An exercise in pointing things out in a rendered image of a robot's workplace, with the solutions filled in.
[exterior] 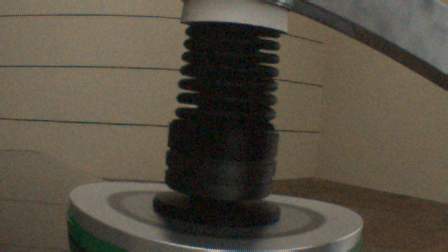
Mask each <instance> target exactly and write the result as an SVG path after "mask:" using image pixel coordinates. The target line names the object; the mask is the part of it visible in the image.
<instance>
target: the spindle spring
mask: <svg viewBox="0 0 448 252"><path fill-rule="evenodd" d="M190 25H191V24H190ZM185 34H186V35H187V36H188V37H190V38H189V39H187V40H185V41H184V42H183V46H184V47H185V49H187V50H189V51H187V52H185V53H184V54H182V61H184V62H185V63H188V64H186V65H184V66H181V67H180V70H179V72H180V73H181V75H182V76H186V77H196V78H190V79H181V80H180V81H179V82H178V86H179V88H181V89H182V90H185V91H191V92H198V93H180V94H177V96H176V100H177V102H178V103H181V104H187V105H197V106H198V105H211V106H235V107H255V110H232V109H210V108H194V107H177V108H176V109H175V110H174V111H175V116H176V117H178V118H179V119H188V120H202V121H220V122H253V126H259V127H262V129H272V130H275V126H274V124H273V123H270V122H268V121H271V120H273V119H274V118H276V111H275V110H274V109H273V108H272V107H269V106H272V105H276V103H277V102H278V99H277V96H276V95H273V94H271V93H268V92H274V91H275V90H277V89H278V84H277V82H276V81H274V80H270V79H265V78H274V77H278V75H279V74H280V71H279V69H278V68H276V67H274V66H270V65H263V64H259V66H251V65H242V64H218V63H201V62H202V61H204V60H222V61H246V62H247V63H267V64H276V63H279V61H280V57H279V56H278V55H277V54H271V53H263V52H261V51H259V52H251V51H231V50H204V47H236V48H254V49H257V50H270V51H276V50H280V47H281V46H280V44H279V42H277V41H274V40H267V39H254V38H251V37H237V36H205V34H242V35H257V36H262V37H271V38H273V39H278V38H279V37H281V36H280V35H281V32H279V31H277V30H274V29H269V28H263V27H260V26H256V25H246V24H224V23H208V24H196V25H191V26H188V27H187V28H186V30H185ZM200 75H221V76H246V77H258V78H257V80H243V79H218V78H200ZM199 89H207V90H231V91H245V92H256V95H228V93H215V94H206V93H199Z"/></svg>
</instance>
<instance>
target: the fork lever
mask: <svg viewBox="0 0 448 252"><path fill-rule="evenodd" d="M294 3H295V9H294V10H292V12H294V13H297V14H299V15H302V16H305V17H306V18H309V19H312V20H314V21H317V22H319V23H321V24H324V25H326V26H327V27H329V28H331V29H334V30H336V31H338V32H340V33H343V34H345V35H347V36H349V37H350V38H352V39H354V40H356V41H359V42H361V43H363V44H365V45H367V46H369V47H370V48H371V49H373V50H376V51H378V52H379V53H381V54H383V55H385V56H387V57H389V58H391V59H393V60H395V61H397V62H398V63H400V64H401V65H403V66H405V67H406V68H408V69H410V70H411V71H413V72H415V73H417V74H419V75H421V76H423V77H424V78H426V79H427V80H429V81H431V82H432V83H434V84H435V85H437V86H438V87H440V88H443V89H444V90H445V91H447V92H448V6H446V5H444V4H443V3H441V2H439V1H438V0H295V2H294Z"/></svg>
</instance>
